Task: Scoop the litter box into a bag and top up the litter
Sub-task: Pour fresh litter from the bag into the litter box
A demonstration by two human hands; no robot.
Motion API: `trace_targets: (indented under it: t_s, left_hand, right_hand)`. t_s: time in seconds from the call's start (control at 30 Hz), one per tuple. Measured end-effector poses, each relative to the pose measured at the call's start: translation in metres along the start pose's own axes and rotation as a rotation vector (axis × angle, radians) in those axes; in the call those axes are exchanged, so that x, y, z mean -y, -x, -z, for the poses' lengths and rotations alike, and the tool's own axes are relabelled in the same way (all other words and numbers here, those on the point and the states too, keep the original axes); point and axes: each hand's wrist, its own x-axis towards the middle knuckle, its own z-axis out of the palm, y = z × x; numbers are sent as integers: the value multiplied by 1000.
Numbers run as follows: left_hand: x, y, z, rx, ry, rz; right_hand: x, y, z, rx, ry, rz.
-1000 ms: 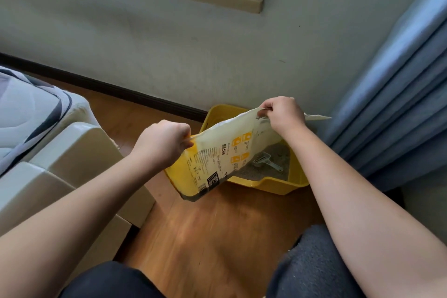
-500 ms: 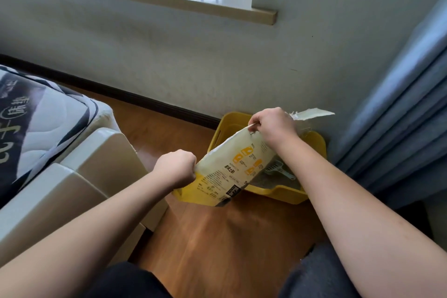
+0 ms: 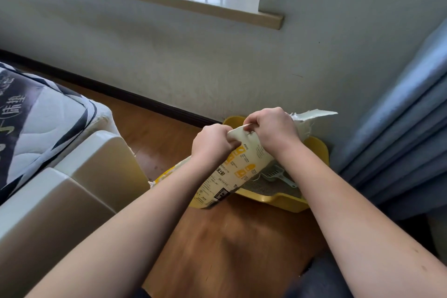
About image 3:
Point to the black trousers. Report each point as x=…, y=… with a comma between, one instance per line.
x=314, y=280

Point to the dark baseboard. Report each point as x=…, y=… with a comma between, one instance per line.
x=104, y=88

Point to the white quilted mattress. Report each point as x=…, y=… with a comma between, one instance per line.
x=38, y=123

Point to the yellow litter box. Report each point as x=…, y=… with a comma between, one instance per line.
x=317, y=151

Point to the person's left forearm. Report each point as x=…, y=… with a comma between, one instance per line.
x=115, y=238

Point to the person's right hand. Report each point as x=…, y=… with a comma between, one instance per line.
x=276, y=130

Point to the person's left hand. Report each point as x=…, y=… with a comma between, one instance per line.
x=211, y=146

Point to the pale blue litter scoop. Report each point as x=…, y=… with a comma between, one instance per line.
x=276, y=173

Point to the person's right forearm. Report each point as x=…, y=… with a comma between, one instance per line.
x=366, y=231

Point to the white cat litter bag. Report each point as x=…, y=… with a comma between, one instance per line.
x=230, y=175

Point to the blue pleated curtain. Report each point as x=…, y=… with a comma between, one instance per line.
x=401, y=151

